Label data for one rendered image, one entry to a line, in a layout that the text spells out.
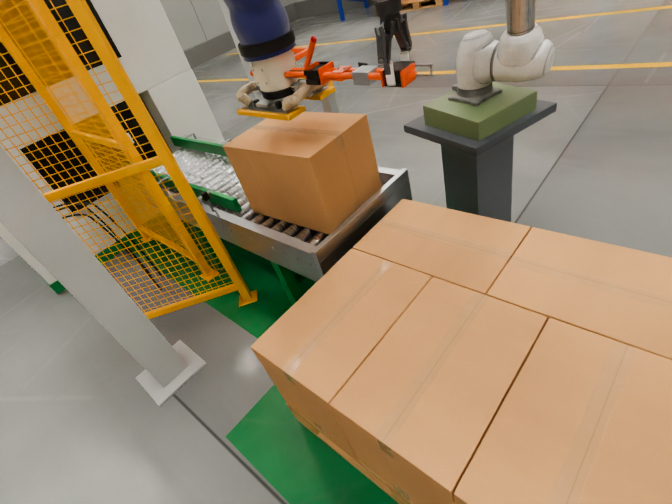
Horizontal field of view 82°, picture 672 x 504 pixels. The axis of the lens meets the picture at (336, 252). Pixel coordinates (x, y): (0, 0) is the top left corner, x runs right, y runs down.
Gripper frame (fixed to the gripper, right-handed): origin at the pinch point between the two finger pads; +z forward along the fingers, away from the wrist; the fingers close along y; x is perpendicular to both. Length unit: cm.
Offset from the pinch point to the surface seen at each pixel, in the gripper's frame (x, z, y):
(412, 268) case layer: 8, 66, 20
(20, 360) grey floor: -215, 120, 161
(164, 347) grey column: -97, 98, 97
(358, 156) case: -36, 40, -10
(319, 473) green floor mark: 1, 120, 91
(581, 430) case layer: 75, 66, 51
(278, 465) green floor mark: -15, 120, 99
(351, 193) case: -36, 53, 0
